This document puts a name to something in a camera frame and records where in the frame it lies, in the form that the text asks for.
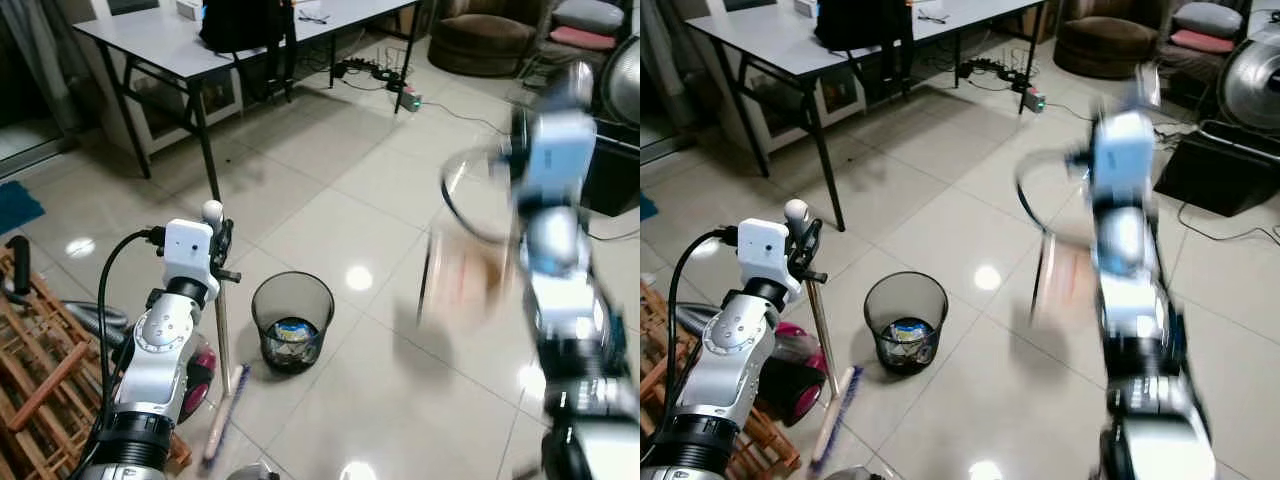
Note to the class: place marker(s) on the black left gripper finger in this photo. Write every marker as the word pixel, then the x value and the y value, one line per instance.
pixel 230 275
pixel 816 275

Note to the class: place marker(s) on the wooden broom with white knob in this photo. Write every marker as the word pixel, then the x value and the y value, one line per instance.
pixel 824 340
pixel 222 340

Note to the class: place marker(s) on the brown dustpan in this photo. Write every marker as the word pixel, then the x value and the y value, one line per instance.
pixel 1065 278
pixel 465 275

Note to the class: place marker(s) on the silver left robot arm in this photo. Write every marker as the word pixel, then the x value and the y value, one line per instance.
pixel 150 365
pixel 715 365

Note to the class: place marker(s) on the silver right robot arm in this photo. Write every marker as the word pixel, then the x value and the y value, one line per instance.
pixel 1135 300
pixel 565 300

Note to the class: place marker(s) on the silver floor fan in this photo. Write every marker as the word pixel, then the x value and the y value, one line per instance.
pixel 622 85
pixel 1252 85

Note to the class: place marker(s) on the blue floor mat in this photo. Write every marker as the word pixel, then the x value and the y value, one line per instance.
pixel 647 208
pixel 15 208

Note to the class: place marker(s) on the pink cushion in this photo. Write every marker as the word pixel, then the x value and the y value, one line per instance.
pixel 1200 42
pixel 580 39

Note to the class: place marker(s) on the brown round ottoman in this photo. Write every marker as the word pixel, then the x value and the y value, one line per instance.
pixel 1105 40
pixel 485 40

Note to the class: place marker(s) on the grey cushion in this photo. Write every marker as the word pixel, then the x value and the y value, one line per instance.
pixel 1208 18
pixel 590 15

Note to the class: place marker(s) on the black mesh waste bin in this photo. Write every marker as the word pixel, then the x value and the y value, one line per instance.
pixel 292 325
pixel 906 325

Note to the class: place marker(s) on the black box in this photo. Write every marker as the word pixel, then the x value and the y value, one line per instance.
pixel 1215 175
pixel 612 175

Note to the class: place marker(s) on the pink vacuum cleaner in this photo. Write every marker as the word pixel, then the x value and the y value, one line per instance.
pixel 200 380
pixel 800 375

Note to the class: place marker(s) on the white power adapter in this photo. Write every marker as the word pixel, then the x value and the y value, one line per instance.
pixel 1035 99
pixel 410 99

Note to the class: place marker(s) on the white low cabinet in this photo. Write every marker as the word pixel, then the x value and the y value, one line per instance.
pixel 160 110
pixel 790 105

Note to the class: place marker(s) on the black power strip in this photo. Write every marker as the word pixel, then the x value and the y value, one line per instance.
pixel 988 68
pixel 368 70

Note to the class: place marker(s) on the wooden slatted rack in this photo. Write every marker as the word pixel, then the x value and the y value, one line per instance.
pixel 760 440
pixel 40 390

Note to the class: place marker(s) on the grey folding table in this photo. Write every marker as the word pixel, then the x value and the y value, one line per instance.
pixel 160 45
pixel 770 45

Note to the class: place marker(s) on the black bag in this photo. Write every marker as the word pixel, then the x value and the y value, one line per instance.
pixel 240 25
pixel 860 25

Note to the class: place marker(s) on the white small box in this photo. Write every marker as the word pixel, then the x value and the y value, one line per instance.
pixel 189 9
pixel 807 8

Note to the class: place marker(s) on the grey curtain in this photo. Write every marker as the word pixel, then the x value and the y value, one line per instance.
pixel 35 60

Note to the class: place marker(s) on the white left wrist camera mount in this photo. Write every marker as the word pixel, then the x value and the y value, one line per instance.
pixel 186 250
pixel 762 250

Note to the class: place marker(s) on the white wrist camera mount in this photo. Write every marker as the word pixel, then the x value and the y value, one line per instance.
pixel 762 250
pixel 186 250
pixel 1122 150
pixel 556 150

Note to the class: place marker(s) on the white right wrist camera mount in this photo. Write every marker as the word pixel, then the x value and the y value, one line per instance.
pixel 1122 150
pixel 556 150

